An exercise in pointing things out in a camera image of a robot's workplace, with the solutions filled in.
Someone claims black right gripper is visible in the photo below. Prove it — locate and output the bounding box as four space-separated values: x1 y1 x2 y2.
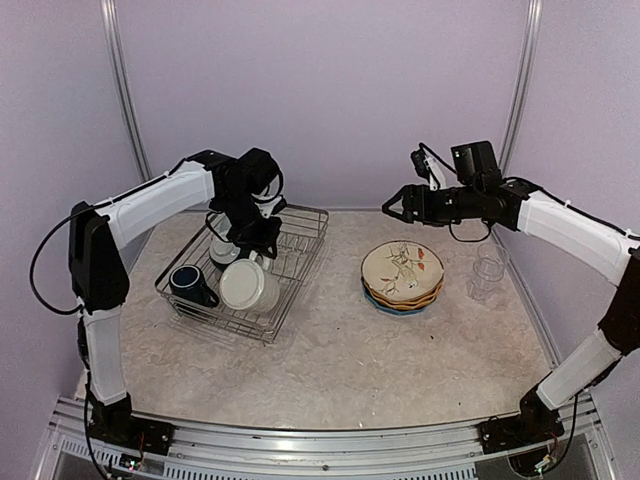
383 183 482 227

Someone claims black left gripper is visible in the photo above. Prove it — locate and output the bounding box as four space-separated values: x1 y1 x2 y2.
218 190 283 259

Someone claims cream ribbed mug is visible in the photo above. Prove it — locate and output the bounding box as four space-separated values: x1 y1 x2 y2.
219 251 280 314

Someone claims cream plate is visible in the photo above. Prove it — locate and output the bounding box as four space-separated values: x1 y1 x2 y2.
361 240 444 299

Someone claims clear glass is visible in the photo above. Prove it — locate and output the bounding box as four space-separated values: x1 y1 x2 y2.
473 243 510 282
467 272 504 301

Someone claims yellow polka dot plate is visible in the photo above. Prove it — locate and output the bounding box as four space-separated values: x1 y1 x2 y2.
368 290 438 310

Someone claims blue polka dot plate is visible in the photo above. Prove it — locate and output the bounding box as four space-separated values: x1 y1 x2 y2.
362 288 427 316

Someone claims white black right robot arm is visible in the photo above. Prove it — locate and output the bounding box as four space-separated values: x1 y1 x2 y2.
382 140 639 453

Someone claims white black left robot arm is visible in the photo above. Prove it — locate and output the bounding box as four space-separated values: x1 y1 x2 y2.
68 148 286 445

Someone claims dark teal bowl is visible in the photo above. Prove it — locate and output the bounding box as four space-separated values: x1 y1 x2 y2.
208 235 241 271

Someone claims dark blue mug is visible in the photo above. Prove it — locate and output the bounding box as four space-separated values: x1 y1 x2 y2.
169 264 220 308

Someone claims wire dish rack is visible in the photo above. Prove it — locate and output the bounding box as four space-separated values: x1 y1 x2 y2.
154 205 329 343

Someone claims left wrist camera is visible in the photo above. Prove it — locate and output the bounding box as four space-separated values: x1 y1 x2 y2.
252 194 287 218

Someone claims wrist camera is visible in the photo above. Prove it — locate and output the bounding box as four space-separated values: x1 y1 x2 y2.
252 194 287 218
410 142 447 191

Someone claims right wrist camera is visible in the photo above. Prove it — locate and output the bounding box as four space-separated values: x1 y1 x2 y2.
410 142 447 191

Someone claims right aluminium corner post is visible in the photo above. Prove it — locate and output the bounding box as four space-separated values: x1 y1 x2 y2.
500 0 543 171

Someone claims aluminium corner post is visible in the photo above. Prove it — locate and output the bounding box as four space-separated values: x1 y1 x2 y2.
99 0 152 181
500 0 543 171

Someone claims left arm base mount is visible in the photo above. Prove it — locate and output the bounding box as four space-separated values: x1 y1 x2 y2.
89 415 175 456

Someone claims aluminium front rail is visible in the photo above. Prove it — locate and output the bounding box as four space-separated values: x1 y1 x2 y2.
47 394 609 480

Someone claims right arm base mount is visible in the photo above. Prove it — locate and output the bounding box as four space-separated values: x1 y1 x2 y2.
476 415 565 454

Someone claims left aluminium corner post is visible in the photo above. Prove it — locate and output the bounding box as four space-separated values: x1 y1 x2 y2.
99 0 152 181

